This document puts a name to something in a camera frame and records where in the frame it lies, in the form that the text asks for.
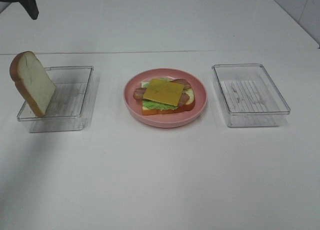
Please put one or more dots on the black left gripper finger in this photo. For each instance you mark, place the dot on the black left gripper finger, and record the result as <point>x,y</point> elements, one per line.
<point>31,8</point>

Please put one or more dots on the bread slice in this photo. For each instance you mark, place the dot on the bread slice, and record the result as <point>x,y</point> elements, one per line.
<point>189,105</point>
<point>32,82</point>

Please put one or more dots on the bacon strip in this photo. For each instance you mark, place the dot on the bacon strip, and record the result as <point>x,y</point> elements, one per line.
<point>180,98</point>
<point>184,82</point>

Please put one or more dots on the green lettuce leaf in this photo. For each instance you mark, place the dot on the green lettuce leaf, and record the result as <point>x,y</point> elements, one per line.
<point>148,104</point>

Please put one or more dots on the yellow cheese slice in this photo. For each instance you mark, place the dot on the yellow cheese slice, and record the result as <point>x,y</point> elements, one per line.
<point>156,84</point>

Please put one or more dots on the clear plastic left bin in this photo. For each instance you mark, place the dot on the clear plastic left bin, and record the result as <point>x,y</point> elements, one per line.
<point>72,105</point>

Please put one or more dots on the clear plastic bin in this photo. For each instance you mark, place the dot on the clear plastic bin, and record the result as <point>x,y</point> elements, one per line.
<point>72,105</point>
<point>248,96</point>

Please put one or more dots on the pink round plate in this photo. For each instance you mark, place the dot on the pink round plate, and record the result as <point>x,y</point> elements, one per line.
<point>165,120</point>

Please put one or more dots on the clear plastic right bin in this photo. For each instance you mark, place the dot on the clear plastic right bin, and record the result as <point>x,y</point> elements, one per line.
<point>248,96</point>

